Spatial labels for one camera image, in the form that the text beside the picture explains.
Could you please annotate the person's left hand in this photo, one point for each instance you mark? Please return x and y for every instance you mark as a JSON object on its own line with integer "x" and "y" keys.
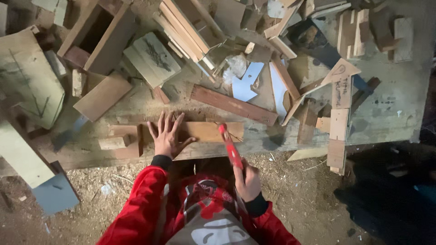
{"x": 166, "y": 141}

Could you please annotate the person's right hand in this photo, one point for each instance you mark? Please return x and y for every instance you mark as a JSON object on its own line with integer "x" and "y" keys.
{"x": 249, "y": 183}

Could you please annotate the person's right fingers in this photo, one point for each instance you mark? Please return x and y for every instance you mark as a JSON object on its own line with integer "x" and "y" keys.
{"x": 239, "y": 177}

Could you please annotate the light brown wooden plank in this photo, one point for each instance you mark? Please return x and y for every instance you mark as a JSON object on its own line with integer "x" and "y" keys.
{"x": 207, "y": 132}

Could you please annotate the person's red grey shirt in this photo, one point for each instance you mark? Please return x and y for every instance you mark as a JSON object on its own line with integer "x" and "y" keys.
{"x": 211, "y": 211}

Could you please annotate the pale thin slat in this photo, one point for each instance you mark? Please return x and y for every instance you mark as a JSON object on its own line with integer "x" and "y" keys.
{"x": 306, "y": 154}

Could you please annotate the reddish brown long plank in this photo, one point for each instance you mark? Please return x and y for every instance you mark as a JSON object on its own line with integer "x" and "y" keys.
{"x": 235, "y": 105}

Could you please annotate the brown upright wood block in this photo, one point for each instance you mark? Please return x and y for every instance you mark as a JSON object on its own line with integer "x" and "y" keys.
{"x": 307, "y": 122}

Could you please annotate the white laminate sheet notched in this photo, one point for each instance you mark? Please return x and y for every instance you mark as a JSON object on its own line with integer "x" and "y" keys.
{"x": 246, "y": 85}

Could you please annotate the white laminate sheet narrow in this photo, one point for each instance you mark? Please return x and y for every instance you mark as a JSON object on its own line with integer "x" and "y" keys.
{"x": 278, "y": 92}

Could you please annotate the pale diagonal slat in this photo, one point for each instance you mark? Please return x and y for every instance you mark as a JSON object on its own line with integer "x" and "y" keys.
{"x": 299, "y": 102}

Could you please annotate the small tan wood block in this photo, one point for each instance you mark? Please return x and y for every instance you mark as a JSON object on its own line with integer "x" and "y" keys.
{"x": 323, "y": 124}

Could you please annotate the tan short plank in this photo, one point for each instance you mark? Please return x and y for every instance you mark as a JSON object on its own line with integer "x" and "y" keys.
{"x": 336, "y": 155}

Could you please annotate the reddish notched wood block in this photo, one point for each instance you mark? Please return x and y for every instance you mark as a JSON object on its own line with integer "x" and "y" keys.
{"x": 134, "y": 151}

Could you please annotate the reddish diagonal slat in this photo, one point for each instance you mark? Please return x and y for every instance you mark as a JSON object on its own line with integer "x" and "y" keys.
{"x": 285, "y": 79}

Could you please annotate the clear plastic bag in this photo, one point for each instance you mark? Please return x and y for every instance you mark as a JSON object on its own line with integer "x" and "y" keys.
{"x": 235, "y": 68}

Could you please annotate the short reddish plank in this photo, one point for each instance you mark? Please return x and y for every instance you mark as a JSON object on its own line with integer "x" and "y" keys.
{"x": 161, "y": 95}

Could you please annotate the small pale wood block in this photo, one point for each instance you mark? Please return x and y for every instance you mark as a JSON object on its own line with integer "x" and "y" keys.
{"x": 114, "y": 142}

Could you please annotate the handwritten wooden plank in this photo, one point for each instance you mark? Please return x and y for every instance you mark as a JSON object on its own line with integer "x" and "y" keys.
{"x": 341, "y": 93}

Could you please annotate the plastic scrap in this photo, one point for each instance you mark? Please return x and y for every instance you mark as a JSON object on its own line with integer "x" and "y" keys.
{"x": 106, "y": 189}

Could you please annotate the pale plywood board black smudge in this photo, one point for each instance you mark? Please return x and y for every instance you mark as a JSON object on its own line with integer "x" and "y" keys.
{"x": 153, "y": 59}

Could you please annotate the triangular plywood offcut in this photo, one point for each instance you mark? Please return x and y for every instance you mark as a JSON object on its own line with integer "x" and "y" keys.
{"x": 340, "y": 69}

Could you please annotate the dark narrow slat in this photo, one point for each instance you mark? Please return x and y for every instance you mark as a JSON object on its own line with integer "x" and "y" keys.
{"x": 366, "y": 93}

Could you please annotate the bundle of wooden slats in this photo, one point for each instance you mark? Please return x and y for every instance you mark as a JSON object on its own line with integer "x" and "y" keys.
{"x": 189, "y": 27}

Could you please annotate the brown rectangular board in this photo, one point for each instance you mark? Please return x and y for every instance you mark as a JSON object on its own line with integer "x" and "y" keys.
{"x": 102, "y": 97}

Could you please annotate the blue grey board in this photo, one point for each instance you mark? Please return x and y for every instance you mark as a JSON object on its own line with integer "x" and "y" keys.
{"x": 56, "y": 194}

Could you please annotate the stack of short boards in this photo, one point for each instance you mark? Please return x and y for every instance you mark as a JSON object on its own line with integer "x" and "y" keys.
{"x": 352, "y": 32}

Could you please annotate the small pale upright block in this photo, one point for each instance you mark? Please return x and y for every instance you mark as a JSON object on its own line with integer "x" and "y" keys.
{"x": 79, "y": 83}

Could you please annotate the grey sheet offcuts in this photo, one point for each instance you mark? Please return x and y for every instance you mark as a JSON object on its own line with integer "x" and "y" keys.
{"x": 328, "y": 8}

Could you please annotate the open wooden box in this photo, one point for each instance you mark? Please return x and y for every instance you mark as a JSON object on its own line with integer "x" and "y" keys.
{"x": 98, "y": 37}

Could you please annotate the dark brown wood block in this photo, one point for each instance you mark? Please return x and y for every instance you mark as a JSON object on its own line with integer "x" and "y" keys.
{"x": 383, "y": 32}

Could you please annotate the pale weathered short board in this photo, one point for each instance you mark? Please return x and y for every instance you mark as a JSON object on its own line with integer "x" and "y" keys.
{"x": 403, "y": 39}

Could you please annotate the grey narrow slat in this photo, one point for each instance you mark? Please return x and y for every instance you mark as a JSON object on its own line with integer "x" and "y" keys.
{"x": 56, "y": 63}

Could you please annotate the pale green long board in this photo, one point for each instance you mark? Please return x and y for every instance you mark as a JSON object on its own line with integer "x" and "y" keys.
{"x": 22, "y": 155}

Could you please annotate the large greenish plywood board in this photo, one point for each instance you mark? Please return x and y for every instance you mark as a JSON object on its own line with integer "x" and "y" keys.
{"x": 29, "y": 81}

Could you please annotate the pale greenish board offcut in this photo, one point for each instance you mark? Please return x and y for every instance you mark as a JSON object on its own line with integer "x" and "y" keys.
{"x": 51, "y": 10}

